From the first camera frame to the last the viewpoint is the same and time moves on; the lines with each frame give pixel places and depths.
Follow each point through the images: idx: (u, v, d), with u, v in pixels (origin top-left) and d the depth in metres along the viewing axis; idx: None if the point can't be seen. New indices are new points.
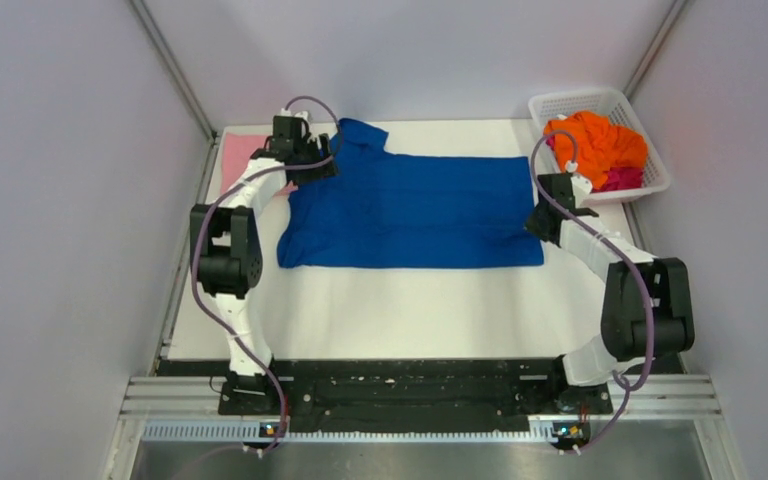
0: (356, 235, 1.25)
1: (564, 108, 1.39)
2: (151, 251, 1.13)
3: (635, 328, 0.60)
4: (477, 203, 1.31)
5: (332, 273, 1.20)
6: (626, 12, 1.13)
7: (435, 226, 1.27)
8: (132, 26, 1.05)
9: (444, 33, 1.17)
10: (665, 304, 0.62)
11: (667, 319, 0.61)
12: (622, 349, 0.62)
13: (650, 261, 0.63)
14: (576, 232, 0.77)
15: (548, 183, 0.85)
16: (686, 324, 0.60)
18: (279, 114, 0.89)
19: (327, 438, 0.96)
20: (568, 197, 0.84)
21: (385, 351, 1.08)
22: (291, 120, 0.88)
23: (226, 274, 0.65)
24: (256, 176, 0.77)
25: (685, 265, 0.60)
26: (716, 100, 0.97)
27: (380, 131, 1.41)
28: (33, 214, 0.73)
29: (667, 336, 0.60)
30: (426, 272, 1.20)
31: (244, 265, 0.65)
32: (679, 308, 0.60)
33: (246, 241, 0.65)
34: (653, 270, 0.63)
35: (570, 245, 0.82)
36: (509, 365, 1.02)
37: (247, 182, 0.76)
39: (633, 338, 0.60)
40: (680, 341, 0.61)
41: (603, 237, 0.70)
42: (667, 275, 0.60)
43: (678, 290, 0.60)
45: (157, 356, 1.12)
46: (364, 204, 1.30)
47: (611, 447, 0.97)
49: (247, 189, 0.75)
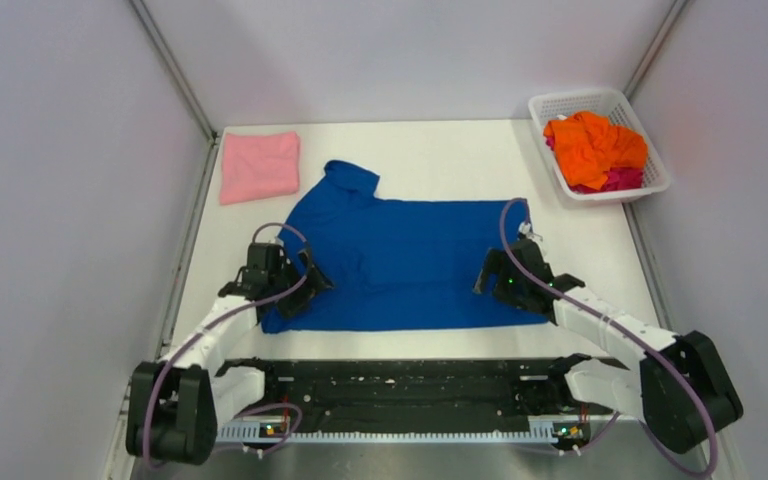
0: (344, 297, 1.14)
1: (564, 109, 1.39)
2: (151, 252, 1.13)
3: (688, 419, 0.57)
4: (481, 250, 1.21)
5: (328, 336, 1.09)
6: (625, 13, 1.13)
7: (432, 280, 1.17)
8: (132, 26, 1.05)
9: (444, 33, 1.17)
10: (706, 383, 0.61)
11: (713, 395, 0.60)
12: (684, 441, 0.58)
13: (672, 341, 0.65)
14: (577, 313, 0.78)
15: (521, 257, 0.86)
16: (733, 397, 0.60)
18: (254, 246, 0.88)
19: (327, 438, 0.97)
20: (543, 265, 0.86)
21: (391, 349, 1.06)
22: (265, 250, 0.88)
23: (168, 448, 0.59)
24: (217, 323, 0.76)
25: (708, 339, 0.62)
26: (716, 99, 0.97)
27: (370, 174, 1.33)
28: (35, 212, 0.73)
29: (719, 414, 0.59)
30: (425, 333, 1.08)
31: (186, 439, 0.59)
32: (720, 383, 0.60)
33: (193, 408, 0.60)
34: (678, 348, 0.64)
35: (570, 325, 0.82)
36: (509, 365, 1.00)
37: (208, 331, 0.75)
39: (689, 428, 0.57)
40: (732, 413, 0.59)
41: (609, 321, 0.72)
42: (696, 351, 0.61)
43: (714, 368, 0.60)
45: (157, 355, 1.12)
46: (353, 260, 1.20)
47: (609, 447, 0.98)
49: (208, 340, 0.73)
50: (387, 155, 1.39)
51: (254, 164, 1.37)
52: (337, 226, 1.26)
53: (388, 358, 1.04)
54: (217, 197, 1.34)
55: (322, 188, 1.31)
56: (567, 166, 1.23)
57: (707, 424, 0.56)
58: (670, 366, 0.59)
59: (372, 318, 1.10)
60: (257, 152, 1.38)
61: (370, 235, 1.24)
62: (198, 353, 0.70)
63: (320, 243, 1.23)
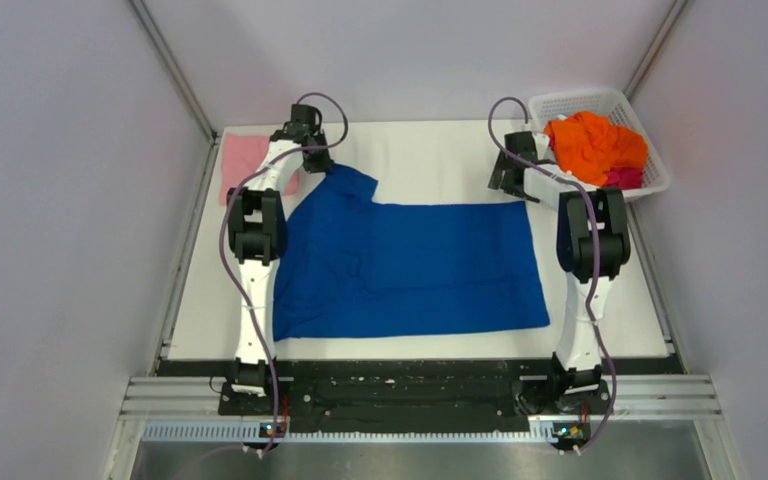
0: (343, 301, 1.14)
1: (564, 109, 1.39)
2: (150, 250, 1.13)
3: (582, 245, 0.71)
4: (482, 250, 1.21)
5: (328, 342, 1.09)
6: (624, 14, 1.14)
7: (431, 285, 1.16)
8: (132, 27, 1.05)
9: (444, 33, 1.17)
10: (607, 226, 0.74)
11: (610, 236, 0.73)
12: (572, 263, 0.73)
13: (595, 192, 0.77)
14: (538, 177, 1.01)
15: (513, 142, 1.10)
16: (624, 239, 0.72)
18: (296, 104, 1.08)
19: (327, 438, 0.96)
20: (530, 151, 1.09)
21: (391, 352, 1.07)
22: (305, 108, 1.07)
23: (260, 247, 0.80)
24: (278, 160, 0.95)
25: (621, 192, 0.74)
26: (716, 100, 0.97)
27: (367, 178, 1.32)
28: (33, 216, 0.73)
29: (611, 249, 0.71)
30: (422, 340, 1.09)
31: (271, 238, 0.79)
32: (618, 226, 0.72)
33: (273, 217, 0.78)
34: (597, 199, 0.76)
35: (533, 189, 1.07)
36: (509, 366, 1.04)
37: (272, 165, 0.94)
39: (580, 252, 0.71)
40: (619, 253, 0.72)
41: (557, 176, 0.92)
42: (608, 198, 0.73)
43: (616, 212, 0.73)
45: (157, 356, 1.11)
46: (351, 265, 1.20)
47: (611, 449, 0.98)
49: (273, 172, 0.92)
50: (387, 155, 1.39)
51: (255, 164, 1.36)
52: (334, 229, 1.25)
53: (389, 357, 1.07)
54: (217, 198, 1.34)
55: (319, 193, 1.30)
56: (567, 166, 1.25)
57: (595, 248, 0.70)
58: (582, 196, 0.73)
59: (371, 322, 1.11)
60: (257, 152, 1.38)
61: (367, 240, 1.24)
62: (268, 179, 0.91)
63: (316, 247, 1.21)
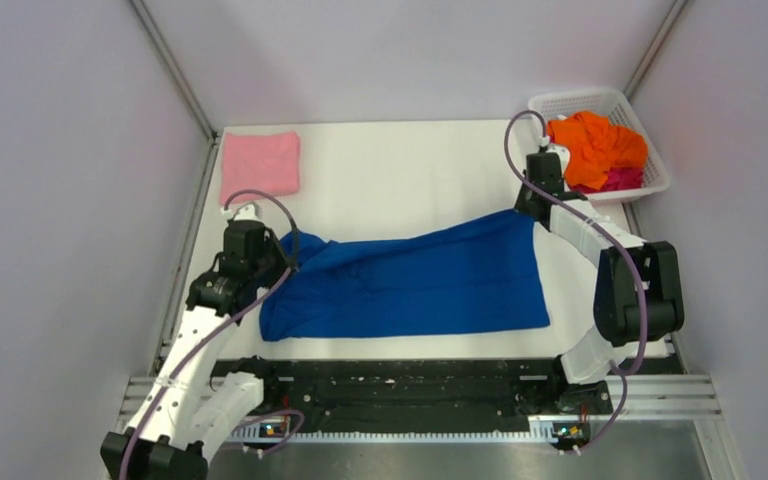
0: (343, 303, 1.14)
1: (564, 109, 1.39)
2: (150, 251, 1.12)
3: (628, 311, 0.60)
4: (482, 250, 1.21)
5: (326, 344, 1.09)
6: (622, 15, 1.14)
7: (431, 285, 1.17)
8: (131, 27, 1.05)
9: (443, 33, 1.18)
10: (655, 287, 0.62)
11: (658, 300, 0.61)
12: (615, 330, 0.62)
13: (641, 246, 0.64)
14: (566, 216, 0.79)
15: (537, 167, 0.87)
16: (676, 305, 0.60)
18: (232, 228, 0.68)
19: (327, 438, 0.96)
20: (557, 179, 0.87)
21: (389, 352, 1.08)
22: (244, 236, 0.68)
23: None
24: (182, 368, 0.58)
25: (674, 247, 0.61)
26: (716, 100, 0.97)
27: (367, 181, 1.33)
28: (35, 214, 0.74)
29: (660, 316, 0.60)
30: (422, 340, 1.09)
31: None
32: (669, 289, 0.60)
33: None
34: (644, 254, 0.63)
35: (561, 230, 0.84)
36: (509, 366, 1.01)
37: (172, 382, 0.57)
39: (627, 319, 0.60)
40: (671, 322, 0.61)
41: (593, 222, 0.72)
42: (658, 257, 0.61)
43: (669, 274, 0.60)
45: (157, 356, 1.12)
46: (351, 266, 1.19)
47: (610, 447, 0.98)
49: (176, 393, 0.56)
50: (386, 156, 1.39)
51: (255, 164, 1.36)
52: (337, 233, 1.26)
53: (388, 358, 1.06)
54: (217, 198, 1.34)
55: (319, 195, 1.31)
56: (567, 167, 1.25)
57: (643, 320, 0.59)
58: (628, 258, 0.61)
59: (371, 323, 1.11)
60: (257, 152, 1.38)
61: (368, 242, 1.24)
62: (166, 414, 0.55)
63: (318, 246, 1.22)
